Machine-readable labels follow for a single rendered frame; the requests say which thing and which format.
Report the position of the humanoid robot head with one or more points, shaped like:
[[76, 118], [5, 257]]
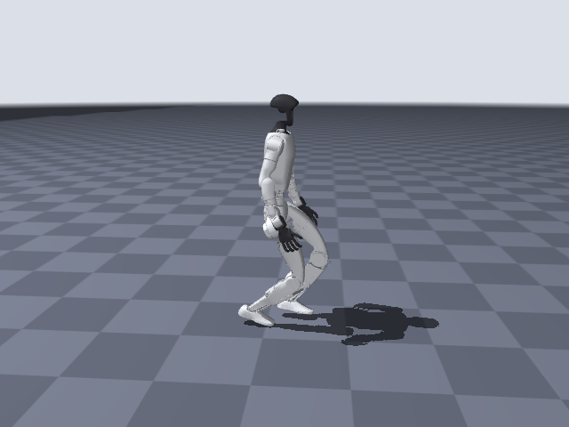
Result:
[[284, 103]]

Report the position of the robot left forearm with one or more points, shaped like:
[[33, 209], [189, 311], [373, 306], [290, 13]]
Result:
[[294, 193]]

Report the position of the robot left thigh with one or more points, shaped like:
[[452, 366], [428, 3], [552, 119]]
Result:
[[304, 227]]

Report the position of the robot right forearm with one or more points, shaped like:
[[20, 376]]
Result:
[[269, 198]]

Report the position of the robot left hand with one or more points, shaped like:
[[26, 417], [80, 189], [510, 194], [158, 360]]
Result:
[[309, 212]]

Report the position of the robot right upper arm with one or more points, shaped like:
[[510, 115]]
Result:
[[274, 148]]

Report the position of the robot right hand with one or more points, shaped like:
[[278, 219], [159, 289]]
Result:
[[286, 235]]

